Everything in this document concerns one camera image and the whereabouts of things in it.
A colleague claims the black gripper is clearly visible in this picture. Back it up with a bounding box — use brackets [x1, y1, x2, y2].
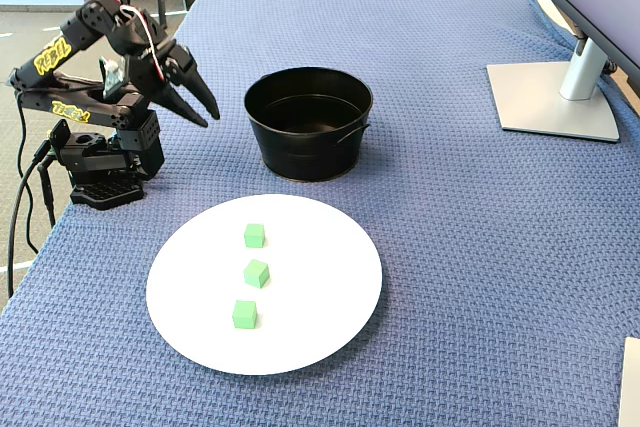
[105, 15, 222, 129]

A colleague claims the green cube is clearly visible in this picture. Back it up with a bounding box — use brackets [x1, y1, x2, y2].
[243, 223, 266, 249]
[242, 258, 271, 290]
[231, 299, 259, 330]

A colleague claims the white round plate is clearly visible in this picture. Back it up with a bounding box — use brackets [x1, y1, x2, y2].
[145, 193, 384, 377]

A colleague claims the black metal bucket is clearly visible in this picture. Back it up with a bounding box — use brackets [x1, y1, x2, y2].
[243, 65, 375, 183]

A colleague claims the blue woven tablecloth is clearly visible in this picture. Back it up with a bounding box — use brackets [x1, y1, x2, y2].
[0, 0, 640, 427]

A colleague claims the computer monitor with silver stand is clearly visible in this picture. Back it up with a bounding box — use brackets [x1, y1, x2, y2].
[487, 0, 640, 144]

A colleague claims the white flat board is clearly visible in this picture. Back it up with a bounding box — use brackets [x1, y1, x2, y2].
[617, 336, 640, 427]

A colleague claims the red white gripper servo wire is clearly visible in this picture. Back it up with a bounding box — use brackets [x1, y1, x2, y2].
[117, 4, 166, 83]

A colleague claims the small wrist camera board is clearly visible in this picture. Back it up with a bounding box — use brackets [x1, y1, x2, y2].
[98, 55, 127, 98]

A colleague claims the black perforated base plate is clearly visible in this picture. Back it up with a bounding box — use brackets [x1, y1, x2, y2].
[69, 174, 146, 212]

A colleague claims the short black cable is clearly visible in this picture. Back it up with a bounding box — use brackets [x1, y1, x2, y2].
[37, 156, 59, 228]

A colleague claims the thin black wire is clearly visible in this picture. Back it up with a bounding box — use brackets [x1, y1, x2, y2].
[14, 92, 41, 256]

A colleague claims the thick black cable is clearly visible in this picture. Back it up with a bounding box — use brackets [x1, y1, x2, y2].
[5, 139, 51, 301]

